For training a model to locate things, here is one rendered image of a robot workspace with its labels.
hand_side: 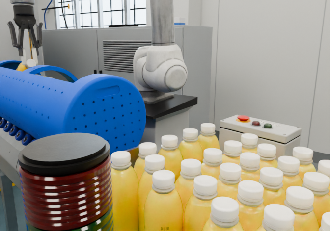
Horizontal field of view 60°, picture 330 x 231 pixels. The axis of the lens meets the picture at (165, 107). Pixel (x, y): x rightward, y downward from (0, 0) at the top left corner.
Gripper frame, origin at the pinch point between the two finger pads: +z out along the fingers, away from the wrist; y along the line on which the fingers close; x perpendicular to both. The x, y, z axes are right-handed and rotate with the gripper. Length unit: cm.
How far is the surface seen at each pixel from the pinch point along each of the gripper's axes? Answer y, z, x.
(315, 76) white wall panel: -273, 32, 23
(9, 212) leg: 8, 85, -36
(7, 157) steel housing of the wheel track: 13.3, 41.0, -0.7
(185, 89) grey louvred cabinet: -142, 36, -39
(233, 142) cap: -10, 17, 92
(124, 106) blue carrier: -6, 13, 57
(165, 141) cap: 0, 18, 80
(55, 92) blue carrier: 10.2, 8.4, 46.2
